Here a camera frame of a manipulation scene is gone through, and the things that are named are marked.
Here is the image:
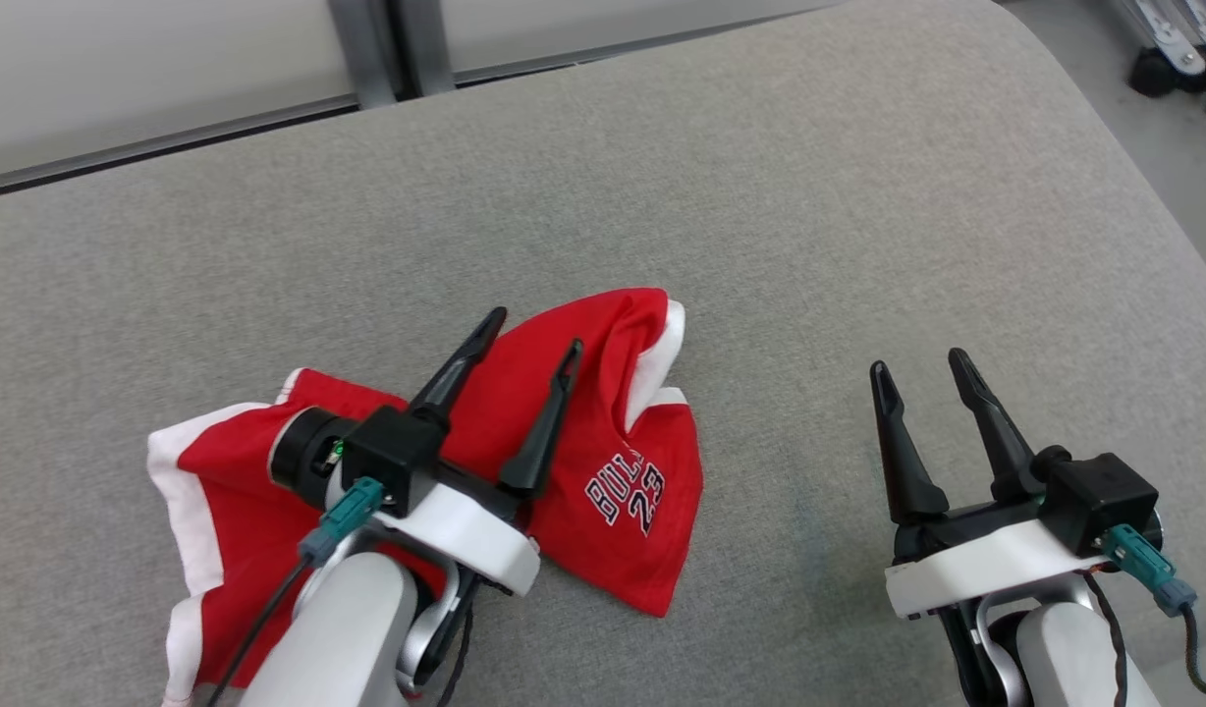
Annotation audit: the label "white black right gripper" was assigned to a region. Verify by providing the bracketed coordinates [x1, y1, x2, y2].
[869, 348, 1105, 618]

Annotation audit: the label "thin braided right arm cable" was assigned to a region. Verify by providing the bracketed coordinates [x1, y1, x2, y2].
[1084, 574, 1130, 707]

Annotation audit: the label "right cable with teal plug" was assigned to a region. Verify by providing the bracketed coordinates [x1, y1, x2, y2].
[1104, 525, 1206, 703]

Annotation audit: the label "red white Bulls shorts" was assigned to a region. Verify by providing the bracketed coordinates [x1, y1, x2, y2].
[147, 287, 705, 707]

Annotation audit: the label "cable with teal plug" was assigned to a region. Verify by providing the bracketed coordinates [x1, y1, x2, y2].
[1104, 525, 1206, 703]
[205, 478, 385, 707]

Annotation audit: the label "grey partition post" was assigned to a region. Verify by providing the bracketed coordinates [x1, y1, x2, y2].
[328, 0, 400, 109]
[387, 0, 457, 97]

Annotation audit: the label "wheeled metal stand base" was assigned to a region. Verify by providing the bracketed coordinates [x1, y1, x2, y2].
[1114, 0, 1206, 124]

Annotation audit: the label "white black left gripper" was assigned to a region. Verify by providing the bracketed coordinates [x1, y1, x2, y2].
[372, 306, 584, 597]

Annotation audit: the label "left cable with teal plug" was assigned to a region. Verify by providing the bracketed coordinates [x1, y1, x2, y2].
[205, 478, 385, 707]

